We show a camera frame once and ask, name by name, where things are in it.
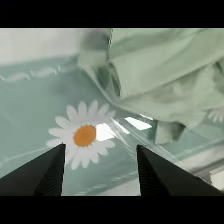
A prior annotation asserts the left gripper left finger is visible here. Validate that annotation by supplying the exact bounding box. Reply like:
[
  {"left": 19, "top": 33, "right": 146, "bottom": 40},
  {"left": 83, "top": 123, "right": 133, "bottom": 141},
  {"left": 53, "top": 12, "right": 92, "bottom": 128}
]
[{"left": 0, "top": 142, "right": 67, "bottom": 197}]

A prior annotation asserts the pale green garment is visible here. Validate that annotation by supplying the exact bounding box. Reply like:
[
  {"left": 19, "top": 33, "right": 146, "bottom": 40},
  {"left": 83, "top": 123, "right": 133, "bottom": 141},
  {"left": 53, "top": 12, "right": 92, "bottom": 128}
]
[{"left": 77, "top": 28, "right": 224, "bottom": 146}]

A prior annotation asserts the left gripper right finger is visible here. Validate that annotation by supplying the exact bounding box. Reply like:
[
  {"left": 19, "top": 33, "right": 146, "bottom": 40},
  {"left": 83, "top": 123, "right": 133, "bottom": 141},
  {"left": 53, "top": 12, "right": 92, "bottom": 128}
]
[{"left": 136, "top": 144, "right": 224, "bottom": 197}]

